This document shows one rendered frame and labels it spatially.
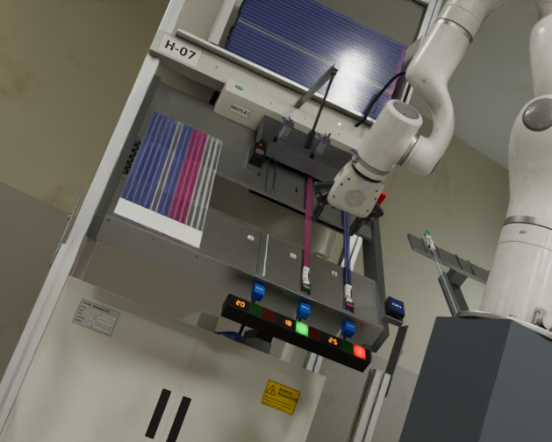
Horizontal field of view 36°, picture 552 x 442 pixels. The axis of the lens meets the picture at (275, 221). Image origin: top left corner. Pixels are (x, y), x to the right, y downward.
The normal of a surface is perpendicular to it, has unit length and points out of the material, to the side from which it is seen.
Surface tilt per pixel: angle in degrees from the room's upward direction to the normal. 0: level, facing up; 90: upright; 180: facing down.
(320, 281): 48
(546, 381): 90
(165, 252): 137
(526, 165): 126
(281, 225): 90
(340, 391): 90
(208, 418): 90
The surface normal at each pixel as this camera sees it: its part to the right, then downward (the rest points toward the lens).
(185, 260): -0.05, 0.55
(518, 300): -0.18, -0.33
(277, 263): 0.43, -0.74
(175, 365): 0.29, -0.17
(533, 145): -0.65, 0.19
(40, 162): 0.49, -0.07
